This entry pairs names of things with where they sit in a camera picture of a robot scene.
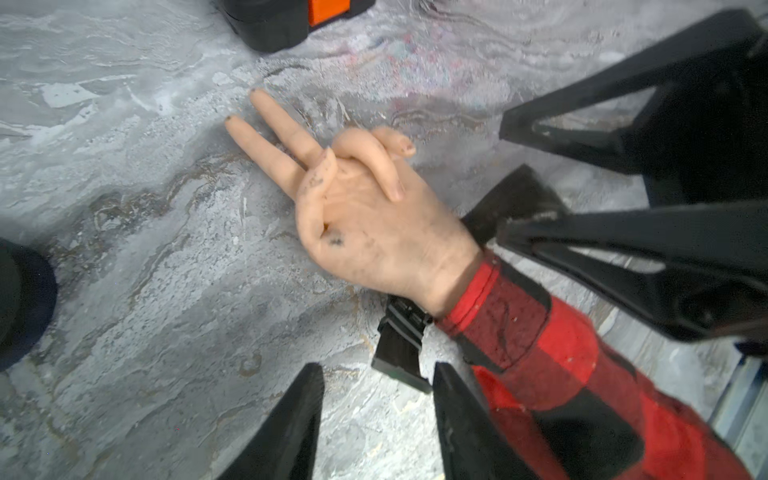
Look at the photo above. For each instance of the red plaid sleeved forearm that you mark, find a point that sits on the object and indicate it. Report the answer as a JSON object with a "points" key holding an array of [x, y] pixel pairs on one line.
{"points": [[567, 404]]}

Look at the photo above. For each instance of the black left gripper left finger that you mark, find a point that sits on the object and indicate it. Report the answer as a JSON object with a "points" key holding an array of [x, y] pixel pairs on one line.
{"points": [[285, 445]]}

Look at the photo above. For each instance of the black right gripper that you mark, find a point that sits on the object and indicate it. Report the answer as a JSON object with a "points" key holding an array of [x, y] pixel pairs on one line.
{"points": [[693, 272]]}

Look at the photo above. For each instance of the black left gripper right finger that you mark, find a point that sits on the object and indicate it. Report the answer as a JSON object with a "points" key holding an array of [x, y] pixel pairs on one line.
{"points": [[471, 446]]}

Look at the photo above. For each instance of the black plastic tool case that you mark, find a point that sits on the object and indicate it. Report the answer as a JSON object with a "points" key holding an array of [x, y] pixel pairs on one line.
{"points": [[269, 26]]}

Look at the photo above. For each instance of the round black disc gadget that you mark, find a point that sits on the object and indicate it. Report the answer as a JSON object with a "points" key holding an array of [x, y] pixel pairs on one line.
{"points": [[28, 298]]}

